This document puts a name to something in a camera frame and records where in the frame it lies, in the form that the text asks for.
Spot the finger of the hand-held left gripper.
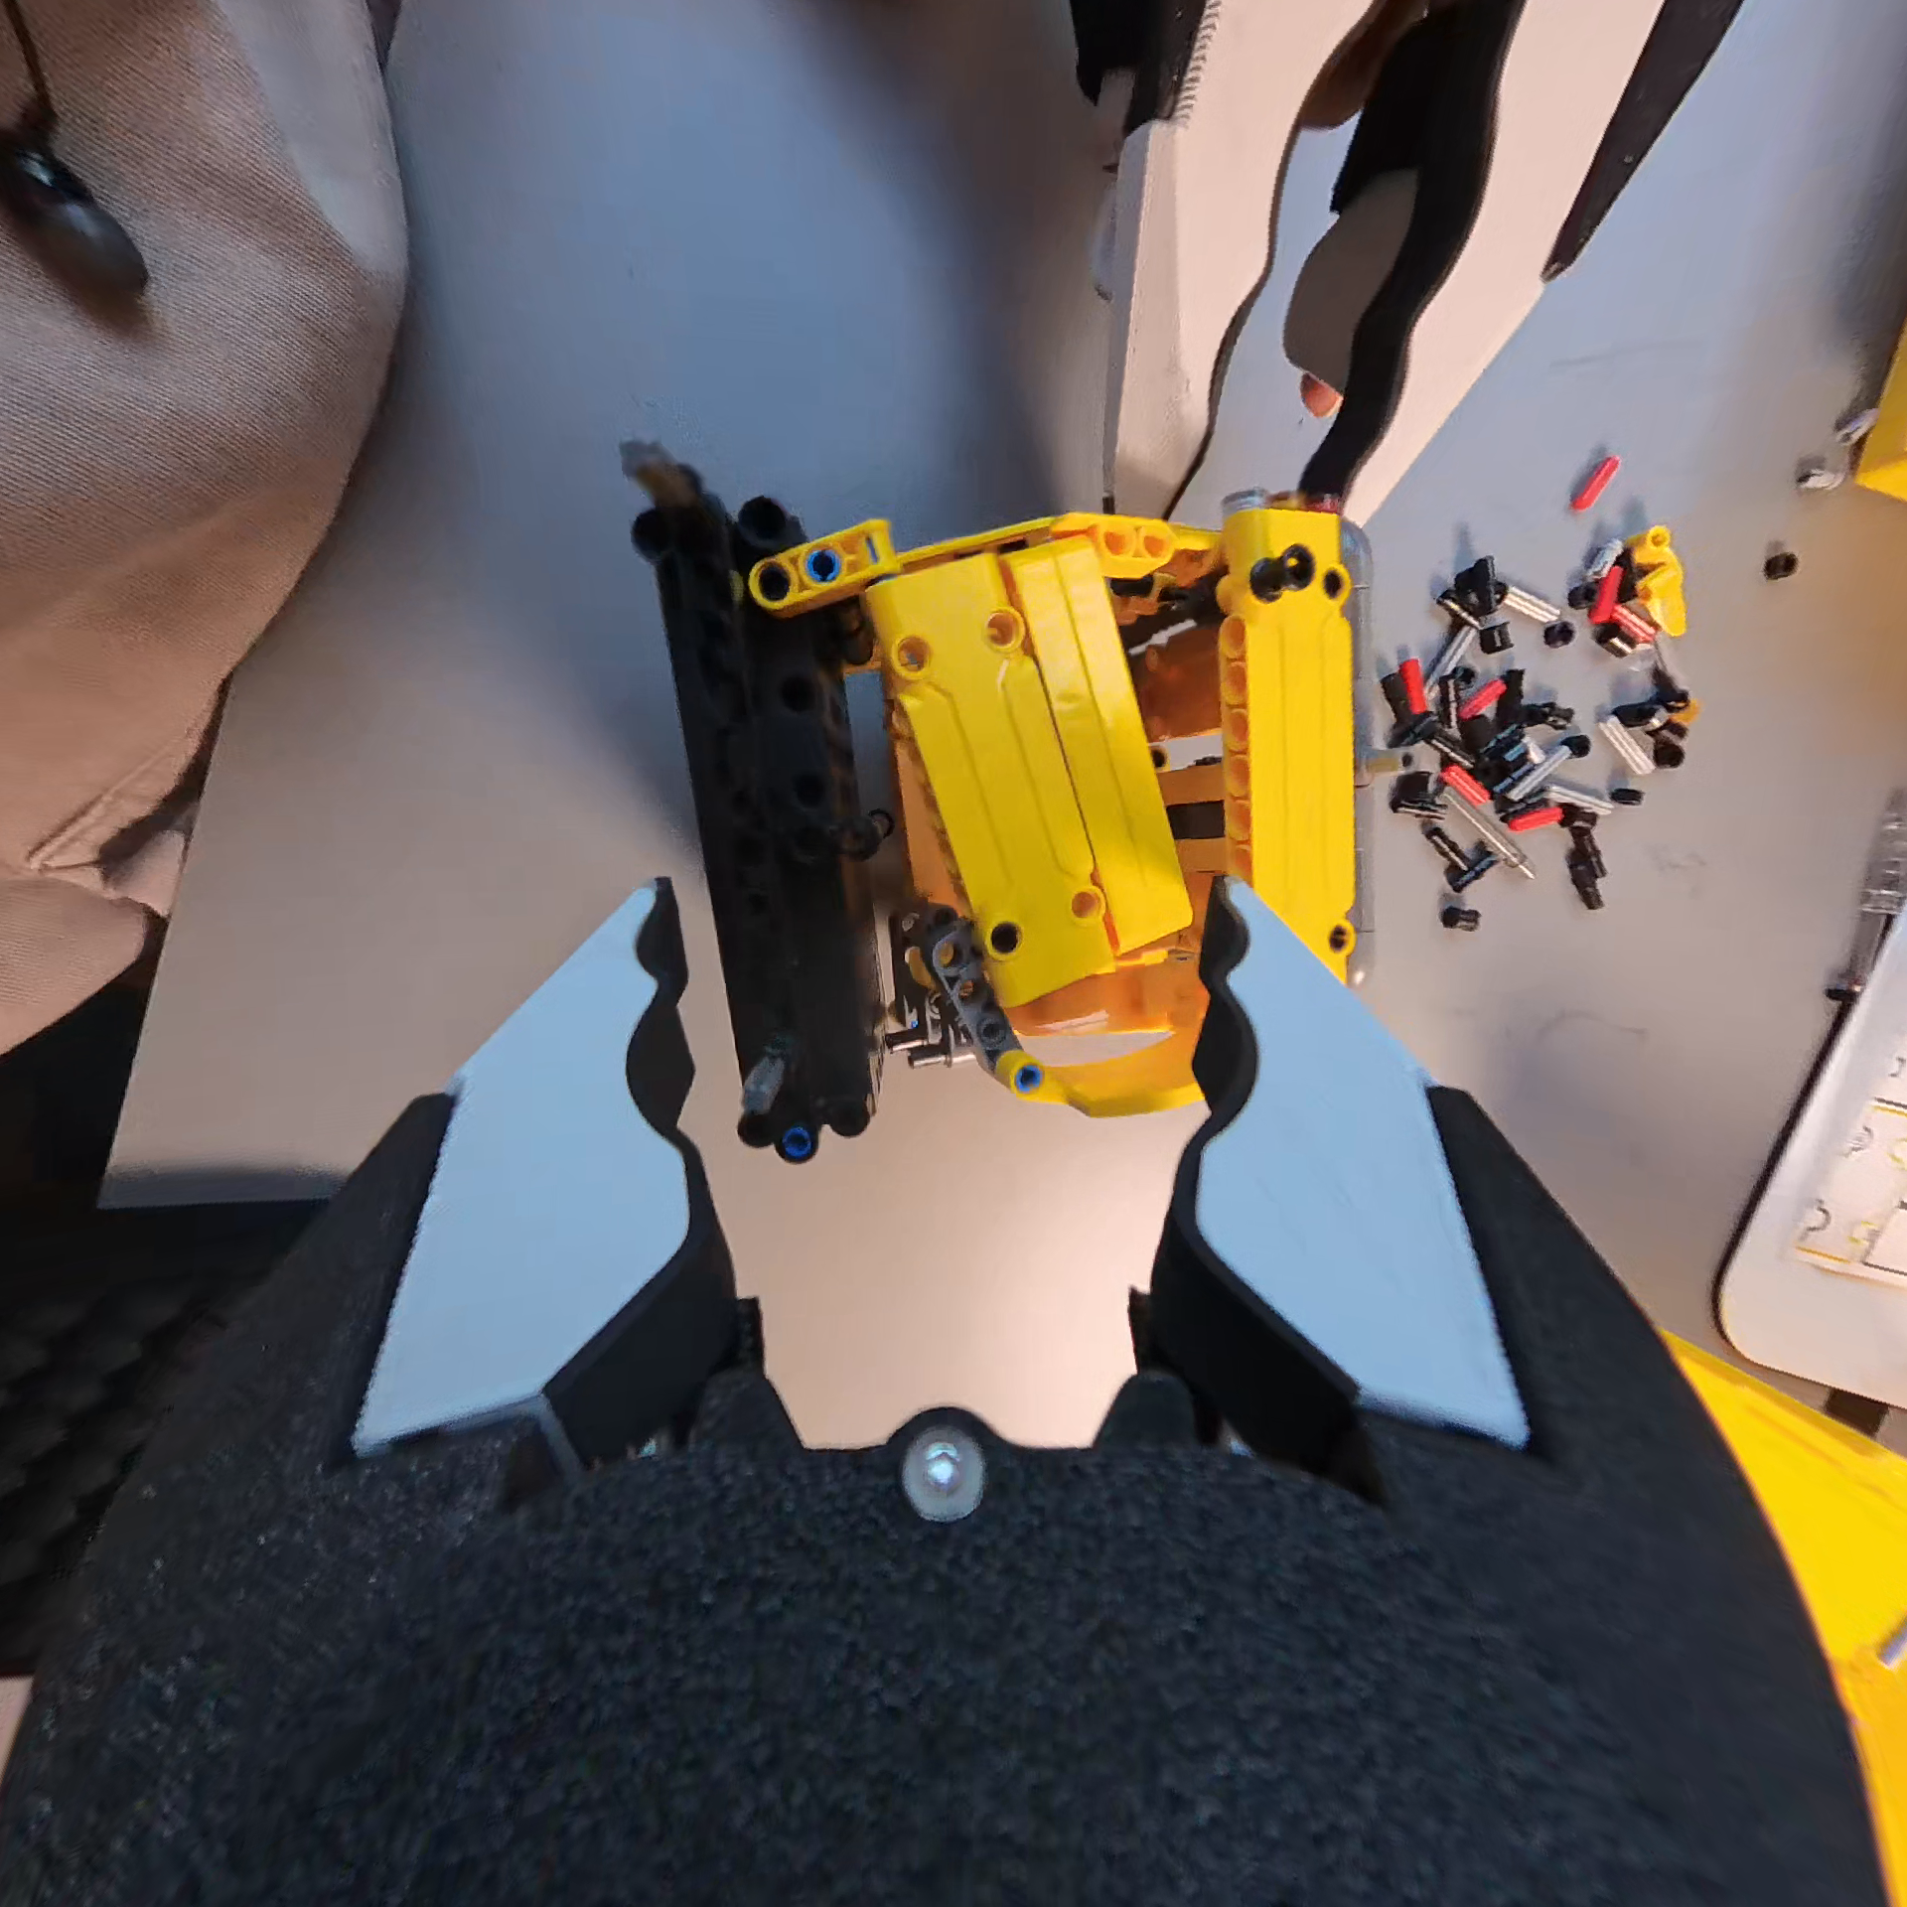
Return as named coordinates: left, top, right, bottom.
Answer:
left=1301, top=0, right=1668, bottom=525
left=1100, top=0, right=1391, bottom=515

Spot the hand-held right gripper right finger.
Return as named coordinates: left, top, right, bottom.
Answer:
left=1129, top=876, right=1533, bottom=1466

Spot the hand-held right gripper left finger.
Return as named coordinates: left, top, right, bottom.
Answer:
left=351, top=876, right=771, bottom=1469

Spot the yellow toy brick vehicle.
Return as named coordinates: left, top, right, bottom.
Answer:
left=619, top=436, right=1377, bottom=1166

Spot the white desk stand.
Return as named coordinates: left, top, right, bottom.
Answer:
left=1712, top=947, right=1907, bottom=1414

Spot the person's left hand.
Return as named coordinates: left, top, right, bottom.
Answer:
left=1287, top=0, right=1436, bottom=417

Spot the pair of small grey connectors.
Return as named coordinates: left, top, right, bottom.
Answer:
left=1794, top=410, right=1878, bottom=499

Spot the yellow plastic bin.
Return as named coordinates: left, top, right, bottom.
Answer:
left=1654, top=1330, right=1907, bottom=1848
left=1850, top=319, right=1907, bottom=504

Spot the pile of small brick pins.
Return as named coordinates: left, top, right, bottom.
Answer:
left=1379, top=451, right=1704, bottom=936

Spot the black textured pad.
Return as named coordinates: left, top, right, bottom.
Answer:
left=0, top=1201, right=356, bottom=1676

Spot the clear pen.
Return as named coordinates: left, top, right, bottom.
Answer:
left=1829, top=788, right=1907, bottom=1002

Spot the beige printed sweatshirt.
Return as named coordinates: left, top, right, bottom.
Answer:
left=0, top=0, right=414, bottom=1055

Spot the black earphone with cable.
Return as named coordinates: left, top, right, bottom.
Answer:
left=0, top=0, right=150, bottom=303

